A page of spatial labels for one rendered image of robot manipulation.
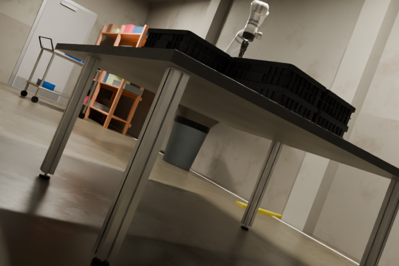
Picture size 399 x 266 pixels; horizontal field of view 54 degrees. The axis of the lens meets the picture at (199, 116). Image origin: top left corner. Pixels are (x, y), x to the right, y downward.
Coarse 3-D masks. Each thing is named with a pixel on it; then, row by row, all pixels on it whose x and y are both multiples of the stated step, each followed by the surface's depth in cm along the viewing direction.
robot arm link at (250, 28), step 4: (248, 24) 227; (252, 24) 227; (244, 28) 230; (248, 28) 227; (252, 28) 226; (256, 28) 228; (252, 32) 226; (256, 32) 228; (256, 36) 229; (260, 36) 226
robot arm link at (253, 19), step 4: (256, 0) 229; (252, 4) 228; (256, 4) 227; (252, 8) 228; (252, 12) 227; (252, 16) 227; (256, 16) 228; (248, 20) 229; (252, 20) 227; (256, 20) 227; (260, 20) 229; (256, 24) 227
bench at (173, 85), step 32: (96, 64) 202; (128, 64) 168; (160, 64) 129; (192, 64) 120; (160, 96) 124; (192, 96) 197; (224, 96) 146; (256, 96) 135; (64, 128) 199; (160, 128) 124; (256, 128) 239; (288, 128) 168; (320, 128) 154; (352, 160) 197; (128, 192) 121; (256, 192) 277; (128, 224) 123; (384, 224) 200
